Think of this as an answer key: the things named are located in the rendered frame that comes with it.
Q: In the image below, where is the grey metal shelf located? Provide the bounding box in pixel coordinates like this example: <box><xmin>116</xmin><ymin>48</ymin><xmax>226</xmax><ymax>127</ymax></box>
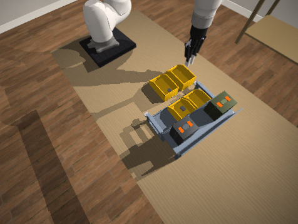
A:
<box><xmin>144</xmin><ymin>81</ymin><xmax>243</xmax><ymax>160</ymax></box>

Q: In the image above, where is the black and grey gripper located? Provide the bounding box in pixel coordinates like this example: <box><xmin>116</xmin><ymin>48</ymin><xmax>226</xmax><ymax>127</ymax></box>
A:
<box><xmin>185</xmin><ymin>26</ymin><xmax>208</xmax><ymax>67</ymax></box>

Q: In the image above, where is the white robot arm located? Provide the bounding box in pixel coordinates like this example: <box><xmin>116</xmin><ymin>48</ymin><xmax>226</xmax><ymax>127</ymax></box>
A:
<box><xmin>83</xmin><ymin>0</ymin><xmax>223</xmax><ymax>53</ymax></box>

